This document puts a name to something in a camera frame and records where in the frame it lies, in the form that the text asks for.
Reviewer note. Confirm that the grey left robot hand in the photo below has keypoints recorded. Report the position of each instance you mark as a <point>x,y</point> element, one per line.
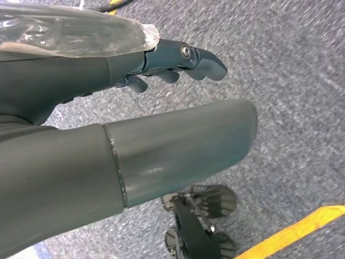
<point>161,150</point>

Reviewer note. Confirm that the black ribbed caster base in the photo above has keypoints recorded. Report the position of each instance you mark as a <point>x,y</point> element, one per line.
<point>193,221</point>

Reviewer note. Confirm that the yellow floor tape outline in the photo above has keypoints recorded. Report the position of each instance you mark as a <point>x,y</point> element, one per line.
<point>296,228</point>

